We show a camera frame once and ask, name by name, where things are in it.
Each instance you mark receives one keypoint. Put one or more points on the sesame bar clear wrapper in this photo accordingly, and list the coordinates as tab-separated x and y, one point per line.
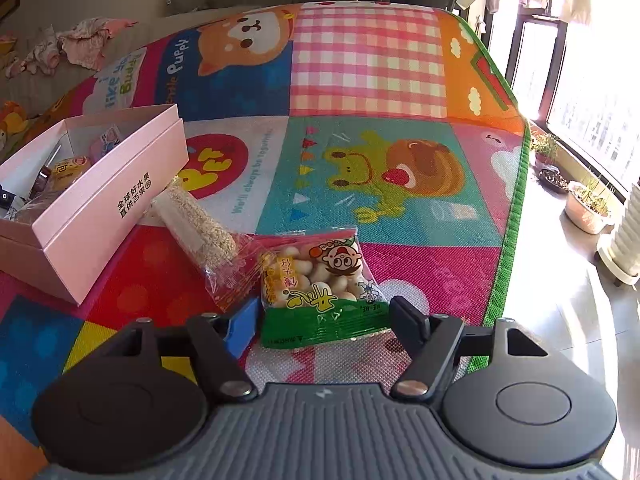
229	261

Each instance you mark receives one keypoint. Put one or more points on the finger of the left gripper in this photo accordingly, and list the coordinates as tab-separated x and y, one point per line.
43	180

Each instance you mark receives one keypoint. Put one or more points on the yellow bun red-label wrapper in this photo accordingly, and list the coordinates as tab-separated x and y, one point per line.
67	172

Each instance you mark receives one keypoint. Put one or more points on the white ribbed plant stand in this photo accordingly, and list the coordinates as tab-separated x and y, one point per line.
619	251

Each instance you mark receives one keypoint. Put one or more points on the colourful cartoon play mat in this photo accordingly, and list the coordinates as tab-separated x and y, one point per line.
383	116

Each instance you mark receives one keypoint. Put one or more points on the orange yellow plush toy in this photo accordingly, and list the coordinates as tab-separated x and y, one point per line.
13	120

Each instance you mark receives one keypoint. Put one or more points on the biscuit sticks clear tray pack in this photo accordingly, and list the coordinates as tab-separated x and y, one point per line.
105	142

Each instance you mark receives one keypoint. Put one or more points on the pink baby clothes pile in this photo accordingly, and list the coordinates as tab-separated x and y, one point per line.
83	46

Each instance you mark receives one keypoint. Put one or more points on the pink cardboard gift box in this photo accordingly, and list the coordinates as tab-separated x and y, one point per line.
66	247

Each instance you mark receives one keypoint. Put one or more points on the green egg-biscuit snack bag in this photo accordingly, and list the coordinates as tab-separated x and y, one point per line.
317	288

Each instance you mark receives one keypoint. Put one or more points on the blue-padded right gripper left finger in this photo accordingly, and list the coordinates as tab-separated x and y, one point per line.
218	341

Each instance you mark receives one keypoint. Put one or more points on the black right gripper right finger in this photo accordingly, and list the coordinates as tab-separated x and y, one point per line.
432	342

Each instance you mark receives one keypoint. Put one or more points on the white flower pot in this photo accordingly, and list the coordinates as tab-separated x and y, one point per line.
587	207

